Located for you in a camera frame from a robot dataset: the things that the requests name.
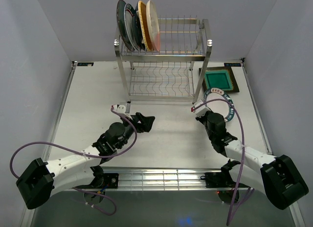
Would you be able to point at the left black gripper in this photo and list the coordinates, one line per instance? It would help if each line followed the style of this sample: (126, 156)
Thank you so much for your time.
(145, 124)

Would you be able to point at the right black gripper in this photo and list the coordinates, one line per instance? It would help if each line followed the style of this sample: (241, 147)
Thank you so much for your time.
(201, 119)

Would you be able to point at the white plate navy lettered rim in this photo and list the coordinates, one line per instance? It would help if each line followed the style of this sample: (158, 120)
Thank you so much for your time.
(220, 104)

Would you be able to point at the pink cream floral round plate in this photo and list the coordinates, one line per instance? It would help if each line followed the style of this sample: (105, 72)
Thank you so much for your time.
(153, 25)

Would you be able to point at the dark blue leaf-shaped dish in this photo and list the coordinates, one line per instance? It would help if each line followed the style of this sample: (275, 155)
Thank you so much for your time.
(137, 32)

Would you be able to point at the large dark teal round plate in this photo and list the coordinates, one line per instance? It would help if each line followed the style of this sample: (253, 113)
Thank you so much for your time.
(121, 24)

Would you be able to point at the white plate green red rim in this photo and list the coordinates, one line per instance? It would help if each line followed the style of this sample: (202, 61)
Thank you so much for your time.
(129, 14)

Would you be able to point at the square bamboo-pattern tray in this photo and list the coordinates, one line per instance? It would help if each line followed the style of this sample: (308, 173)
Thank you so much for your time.
(141, 7)

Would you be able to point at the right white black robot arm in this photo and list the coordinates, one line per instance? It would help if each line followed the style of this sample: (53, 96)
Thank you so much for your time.
(276, 177)

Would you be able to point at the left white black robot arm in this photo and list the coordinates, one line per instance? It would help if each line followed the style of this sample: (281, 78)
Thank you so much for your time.
(43, 179)

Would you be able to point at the green square dish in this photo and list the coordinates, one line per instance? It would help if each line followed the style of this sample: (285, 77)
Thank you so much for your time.
(217, 79)

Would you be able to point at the stainless steel two-tier dish rack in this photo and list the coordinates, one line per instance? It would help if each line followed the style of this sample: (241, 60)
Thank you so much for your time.
(176, 71)

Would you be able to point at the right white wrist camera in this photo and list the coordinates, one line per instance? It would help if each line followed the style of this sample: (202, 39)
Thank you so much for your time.
(199, 108)

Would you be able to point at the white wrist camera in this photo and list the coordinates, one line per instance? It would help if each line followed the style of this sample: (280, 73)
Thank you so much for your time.
(122, 109)
(199, 108)

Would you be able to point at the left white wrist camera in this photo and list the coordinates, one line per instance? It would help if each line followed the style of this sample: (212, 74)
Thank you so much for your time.
(122, 109)

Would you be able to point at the aluminium front rail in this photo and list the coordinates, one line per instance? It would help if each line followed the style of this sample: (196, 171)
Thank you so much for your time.
(142, 180)

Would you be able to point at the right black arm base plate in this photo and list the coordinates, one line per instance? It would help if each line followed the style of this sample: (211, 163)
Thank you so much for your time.
(217, 180)

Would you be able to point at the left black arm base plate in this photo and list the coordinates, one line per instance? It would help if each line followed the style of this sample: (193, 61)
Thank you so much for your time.
(109, 181)

